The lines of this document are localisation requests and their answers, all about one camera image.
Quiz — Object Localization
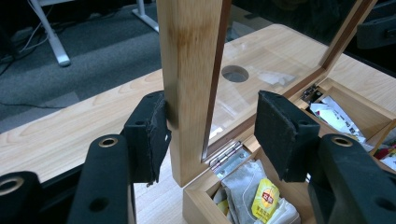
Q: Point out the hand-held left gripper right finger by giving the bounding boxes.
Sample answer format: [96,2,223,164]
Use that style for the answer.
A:
[253,90,322,183]

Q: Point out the white tea bag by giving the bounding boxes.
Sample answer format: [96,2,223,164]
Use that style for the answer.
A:
[264,197,302,224]

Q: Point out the red and green tea packet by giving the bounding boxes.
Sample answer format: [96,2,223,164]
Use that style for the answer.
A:
[373,145,396,172]

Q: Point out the white printed tea packet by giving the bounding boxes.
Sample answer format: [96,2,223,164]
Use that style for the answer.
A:
[309,95,368,145]

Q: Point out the black chair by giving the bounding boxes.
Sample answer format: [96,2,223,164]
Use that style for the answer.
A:
[356,13,396,51]

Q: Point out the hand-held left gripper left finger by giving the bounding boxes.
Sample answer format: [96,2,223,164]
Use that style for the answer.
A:
[120,90,173,187]

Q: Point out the grey tea bag yellow tag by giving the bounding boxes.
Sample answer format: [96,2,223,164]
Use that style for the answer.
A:
[220,159,281,224]

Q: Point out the black floor cable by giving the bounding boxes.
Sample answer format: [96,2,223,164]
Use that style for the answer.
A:
[0,100,67,110]

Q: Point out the wooden box with glass lid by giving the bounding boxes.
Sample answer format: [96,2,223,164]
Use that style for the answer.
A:
[156,0,396,224]

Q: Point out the white desk leg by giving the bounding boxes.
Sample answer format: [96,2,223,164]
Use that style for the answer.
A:
[29,0,72,68]
[131,0,161,34]

